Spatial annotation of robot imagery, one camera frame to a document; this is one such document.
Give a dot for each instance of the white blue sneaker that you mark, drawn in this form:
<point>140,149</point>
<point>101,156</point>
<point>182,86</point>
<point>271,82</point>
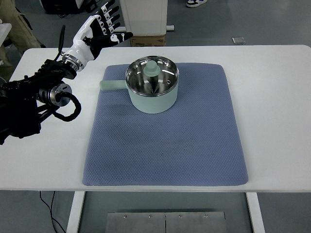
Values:
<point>195,3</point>

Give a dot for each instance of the white pedestal base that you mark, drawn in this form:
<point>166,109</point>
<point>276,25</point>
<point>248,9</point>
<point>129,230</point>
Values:
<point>146,17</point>

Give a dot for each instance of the blue quilted mat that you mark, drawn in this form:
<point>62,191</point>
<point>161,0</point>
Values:
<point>194,143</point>

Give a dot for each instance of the white table leg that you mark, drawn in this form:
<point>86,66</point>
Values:
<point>255,212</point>
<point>76,211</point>

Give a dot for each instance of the black equipment on floor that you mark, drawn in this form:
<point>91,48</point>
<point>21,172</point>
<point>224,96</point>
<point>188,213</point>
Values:
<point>68,6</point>

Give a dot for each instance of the person in khaki trousers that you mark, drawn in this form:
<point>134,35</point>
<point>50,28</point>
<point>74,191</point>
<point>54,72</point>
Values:
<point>20,34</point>

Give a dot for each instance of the glass lid with green knob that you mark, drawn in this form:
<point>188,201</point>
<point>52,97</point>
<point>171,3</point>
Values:
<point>152,76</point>

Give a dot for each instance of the metal floor plate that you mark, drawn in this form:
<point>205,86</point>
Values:
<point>166,222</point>

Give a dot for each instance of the green pot with handle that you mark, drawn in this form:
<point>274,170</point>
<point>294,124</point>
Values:
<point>150,105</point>

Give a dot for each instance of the white table right leg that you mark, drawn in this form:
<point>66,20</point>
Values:
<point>255,212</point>

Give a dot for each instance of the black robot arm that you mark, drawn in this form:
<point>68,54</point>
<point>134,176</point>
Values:
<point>26,103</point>

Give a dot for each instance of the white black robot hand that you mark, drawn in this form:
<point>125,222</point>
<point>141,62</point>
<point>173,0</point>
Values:
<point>97,32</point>

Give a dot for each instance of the cardboard box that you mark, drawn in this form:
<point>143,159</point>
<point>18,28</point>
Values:
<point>148,41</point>

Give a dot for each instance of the white table left leg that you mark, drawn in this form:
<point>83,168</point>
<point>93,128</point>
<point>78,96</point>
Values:
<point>76,211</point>

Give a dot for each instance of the grey floor socket cover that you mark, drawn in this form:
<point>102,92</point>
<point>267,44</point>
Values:
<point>238,40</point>

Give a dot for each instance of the white side table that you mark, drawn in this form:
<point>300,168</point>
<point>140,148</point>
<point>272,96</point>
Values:
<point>4,31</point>

